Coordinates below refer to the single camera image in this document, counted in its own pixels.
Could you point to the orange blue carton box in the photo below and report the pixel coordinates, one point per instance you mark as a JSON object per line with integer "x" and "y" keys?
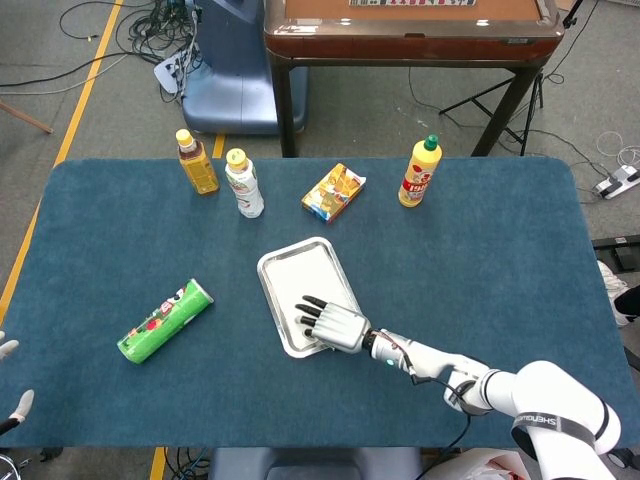
{"x": 332, "y": 192}

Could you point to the brown mahjong table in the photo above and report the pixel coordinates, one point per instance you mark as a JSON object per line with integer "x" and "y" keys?
{"x": 400, "y": 47}

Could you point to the silver metal tray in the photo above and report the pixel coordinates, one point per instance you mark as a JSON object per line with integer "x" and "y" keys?
{"x": 291, "y": 251}

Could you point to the yellow detergent bottle green cap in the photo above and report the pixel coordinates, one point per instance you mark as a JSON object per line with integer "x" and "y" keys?
{"x": 420, "y": 175}

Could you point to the white shoe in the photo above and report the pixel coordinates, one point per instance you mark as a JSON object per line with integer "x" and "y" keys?
{"x": 612, "y": 290}

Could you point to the grey robot torso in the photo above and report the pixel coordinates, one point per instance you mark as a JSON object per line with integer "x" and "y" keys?
{"x": 310, "y": 465}

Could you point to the white plastic bag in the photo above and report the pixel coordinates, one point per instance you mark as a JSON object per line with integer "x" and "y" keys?
{"x": 480, "y": 467}

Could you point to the face-up mahjong tile row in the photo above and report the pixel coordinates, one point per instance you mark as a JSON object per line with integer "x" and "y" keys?
{"x": 410, "y": 2}

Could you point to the amber tea bottle yellow cap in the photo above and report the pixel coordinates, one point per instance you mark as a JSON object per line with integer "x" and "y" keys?
{"x": 200, "y": 170}

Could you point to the green chips can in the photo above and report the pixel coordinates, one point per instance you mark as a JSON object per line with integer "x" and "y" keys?
{"x": 165, "y": 320}

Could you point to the wooden stick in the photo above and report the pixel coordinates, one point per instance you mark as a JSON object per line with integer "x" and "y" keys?
{"x": 25, "y": 116}

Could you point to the blue machine base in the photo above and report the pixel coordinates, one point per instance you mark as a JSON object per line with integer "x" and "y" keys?
{"x": 230, "y": 75}

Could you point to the white drink bottle yellow cap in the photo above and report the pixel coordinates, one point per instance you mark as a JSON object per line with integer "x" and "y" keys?
{"x": 245, "y": 190}

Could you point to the black tripod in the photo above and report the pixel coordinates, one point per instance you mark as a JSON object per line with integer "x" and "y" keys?
{"x": 505, "y": 97}

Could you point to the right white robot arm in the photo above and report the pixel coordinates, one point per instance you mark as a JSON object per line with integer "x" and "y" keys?
{"x": 550, "y": 395}

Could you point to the blue felt table cover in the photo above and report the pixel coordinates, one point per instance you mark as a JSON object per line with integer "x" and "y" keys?
{"x": 450, "y": 250}

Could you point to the white power strip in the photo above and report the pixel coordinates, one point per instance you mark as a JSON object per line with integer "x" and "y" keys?
{"x": 617, "y": 181}

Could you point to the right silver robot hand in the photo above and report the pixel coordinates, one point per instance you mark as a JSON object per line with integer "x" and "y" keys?
{"x": 342, "y": 330}

